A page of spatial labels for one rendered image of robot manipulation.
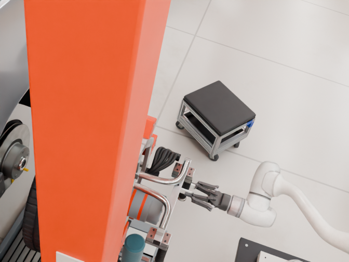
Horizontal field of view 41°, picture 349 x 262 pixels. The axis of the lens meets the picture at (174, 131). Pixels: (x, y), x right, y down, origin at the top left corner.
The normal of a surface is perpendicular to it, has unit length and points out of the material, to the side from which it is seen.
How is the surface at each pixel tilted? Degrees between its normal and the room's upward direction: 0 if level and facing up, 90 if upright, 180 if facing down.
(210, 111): 0
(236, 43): 0
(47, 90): 90
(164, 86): 0
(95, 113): 90
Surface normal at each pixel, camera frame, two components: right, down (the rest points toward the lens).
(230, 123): 0.18, -0.65
